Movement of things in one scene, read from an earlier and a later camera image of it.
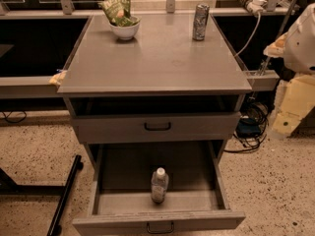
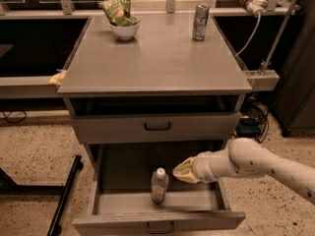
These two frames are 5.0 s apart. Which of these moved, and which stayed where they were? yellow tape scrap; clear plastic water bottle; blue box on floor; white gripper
Moved: white gripper
Stayed: blue box on floor; clear plastic water bottle; yellow tape scrap
